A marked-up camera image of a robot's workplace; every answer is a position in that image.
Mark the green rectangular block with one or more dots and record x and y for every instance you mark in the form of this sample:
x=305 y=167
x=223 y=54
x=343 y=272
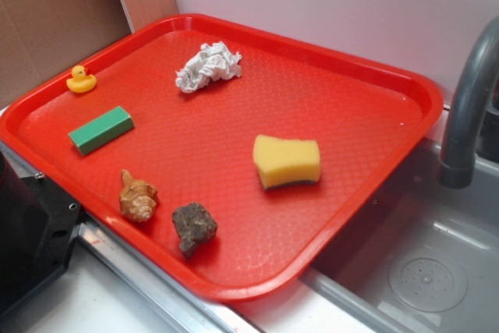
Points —
x=101 y=130

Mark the yellow kitchen sponge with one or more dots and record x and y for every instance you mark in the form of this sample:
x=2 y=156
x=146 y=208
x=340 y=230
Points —
x=281 y=162

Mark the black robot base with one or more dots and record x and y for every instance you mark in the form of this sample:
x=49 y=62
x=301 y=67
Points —
x=39 y=223

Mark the crumpled white paper towel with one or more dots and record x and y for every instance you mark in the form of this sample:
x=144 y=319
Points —
x=213 y=62

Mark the brown cardboard panel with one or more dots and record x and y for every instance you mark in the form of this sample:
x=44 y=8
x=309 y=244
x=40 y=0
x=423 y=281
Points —
x=41 y=38

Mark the brown spiral seashell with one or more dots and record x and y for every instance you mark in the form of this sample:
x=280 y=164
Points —
x=138 y=199

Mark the grey toy faucet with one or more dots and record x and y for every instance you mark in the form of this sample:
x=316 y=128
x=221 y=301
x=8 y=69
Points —
x=472 y=126

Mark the dark brown rock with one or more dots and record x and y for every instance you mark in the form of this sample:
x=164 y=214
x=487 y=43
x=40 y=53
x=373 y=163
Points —
x=194 y=226

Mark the grey plastic sink basin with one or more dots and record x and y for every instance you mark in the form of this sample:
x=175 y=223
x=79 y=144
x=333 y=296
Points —
x=417 y=257

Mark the red plastic tray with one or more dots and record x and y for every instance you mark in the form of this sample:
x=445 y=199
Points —
x=366 y=117

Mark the yellow rubber duck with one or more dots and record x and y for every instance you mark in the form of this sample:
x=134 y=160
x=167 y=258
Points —
x=80 y=81

